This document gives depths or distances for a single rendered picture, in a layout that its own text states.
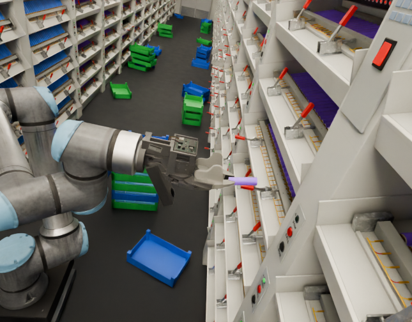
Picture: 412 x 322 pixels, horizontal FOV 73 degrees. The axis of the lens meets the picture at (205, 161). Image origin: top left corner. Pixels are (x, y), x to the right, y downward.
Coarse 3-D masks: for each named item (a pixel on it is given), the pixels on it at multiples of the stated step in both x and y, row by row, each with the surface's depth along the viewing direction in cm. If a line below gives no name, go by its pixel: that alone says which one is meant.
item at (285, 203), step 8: (264, 128) 103; (264, 136) 98; (272, 152) 89; (272, 160) 86; (272, 168) 84; (280, 176) 79; (280, 184) 76; (280, 192) 74; (280, 200) 73; (288, 200) 71; (288, 208) 69
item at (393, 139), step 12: (396, 72) 30; (408, 72) 30; (396, 84) 31; (408, 84) 31; (396, 96) 31; (408, 96) 31; (384, 108) 32; (396, 108) 32; (408, 108) 32; (384, 120) 32; (396, 120) 31; (408, 120) 31; (384, 132) 33; (396, 132) 30; (408, 132) 29; (384, 144) 33; (396, 144) 30; (408, 144) 28; (384, 156) 33; (396, 156) 31; (408, 156) 29; (396, 168) 31; (408, 168) 29; (408, 180) 29
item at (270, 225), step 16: (256, 112) 109; (256, 128) 108; (272, 144) 98; (256, 160) 91; (256, 176) 84; (256, 192) 80; (288, 192) 77; (272, 208) 72; (272, 224) 68; (272, 240) 60
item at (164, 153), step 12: (144, 144) 56; (156, 144) 56; (168, 144) 58; (180, 144) 57; (192, 144) 58; (144, 156) 58; (156, 156) 58; (168, 156) 58; (180, 156) 57; (192, 156) 55; (144, 168) 62; (168, 168) 57; (180, 168) 58; (192, 168) 58; (168, 180) 59
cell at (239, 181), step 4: (232, 180) 62; (236, 180) 62; (240, 180) 62; (244, 180) 62; (248, 180) 62; (252, 180) 62; (256, 180) 62; (236, 184) 62; (240, 184) 62; (244, 184) 62; (248, 184) 62; (252, 184) 62; (256, 184) 62
